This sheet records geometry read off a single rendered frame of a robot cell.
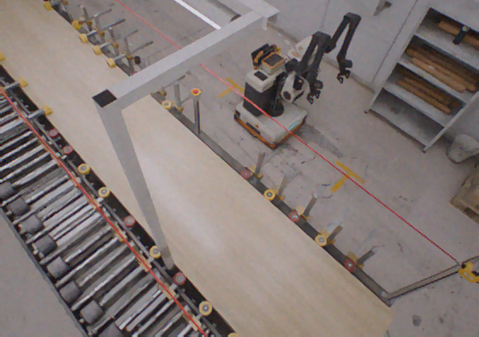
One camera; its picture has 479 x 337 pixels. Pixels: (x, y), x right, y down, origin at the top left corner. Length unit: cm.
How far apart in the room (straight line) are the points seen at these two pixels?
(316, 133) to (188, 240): 238
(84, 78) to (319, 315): 281
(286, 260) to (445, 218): 231
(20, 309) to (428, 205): 414
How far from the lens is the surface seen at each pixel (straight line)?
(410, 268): 374
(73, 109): 318
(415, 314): 363
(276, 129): 368
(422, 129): 462
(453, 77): 410
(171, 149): 271
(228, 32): 112
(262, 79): 341
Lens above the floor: 311
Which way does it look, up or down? 56 degrees down
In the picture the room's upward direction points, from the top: 7 degrees clockwise
